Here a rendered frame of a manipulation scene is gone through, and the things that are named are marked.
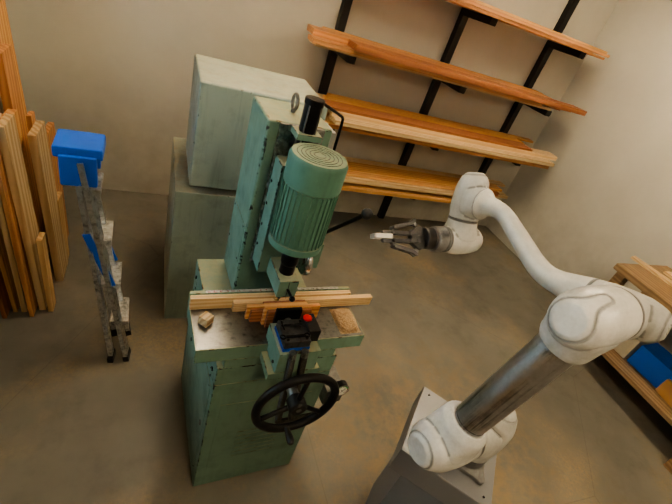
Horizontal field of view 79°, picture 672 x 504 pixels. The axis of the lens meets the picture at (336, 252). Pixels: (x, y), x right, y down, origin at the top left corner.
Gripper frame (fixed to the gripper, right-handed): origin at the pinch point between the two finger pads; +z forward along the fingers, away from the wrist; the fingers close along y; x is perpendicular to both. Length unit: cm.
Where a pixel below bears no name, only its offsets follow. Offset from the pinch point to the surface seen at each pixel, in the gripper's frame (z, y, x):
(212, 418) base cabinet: 43, -60, -52
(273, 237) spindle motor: 32.2, 0.4, -11.7
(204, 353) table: 50, -34, -26
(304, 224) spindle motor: 26.4, 2.5, -0.5
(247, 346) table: 37, -33, -25
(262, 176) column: 33.3, 21.7, -18.0
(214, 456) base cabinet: 39, -80, -72
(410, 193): -156, 77, -180
